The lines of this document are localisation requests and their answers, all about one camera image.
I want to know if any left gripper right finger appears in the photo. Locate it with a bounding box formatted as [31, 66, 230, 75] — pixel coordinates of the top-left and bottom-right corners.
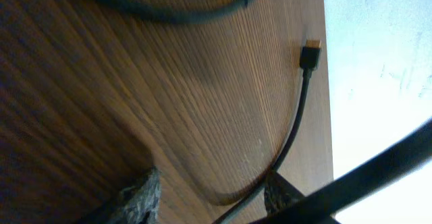
[249, 170, 342, 224]

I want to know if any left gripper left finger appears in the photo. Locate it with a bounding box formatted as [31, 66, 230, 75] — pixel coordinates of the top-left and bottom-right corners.
[72, 165, 162, 224]

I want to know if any black cable gold plug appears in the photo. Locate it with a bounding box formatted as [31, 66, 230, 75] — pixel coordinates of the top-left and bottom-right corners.
[214, 39, 321, 224]

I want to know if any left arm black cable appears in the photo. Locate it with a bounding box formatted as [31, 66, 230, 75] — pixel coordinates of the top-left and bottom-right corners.
[249, 117, 432, 224]

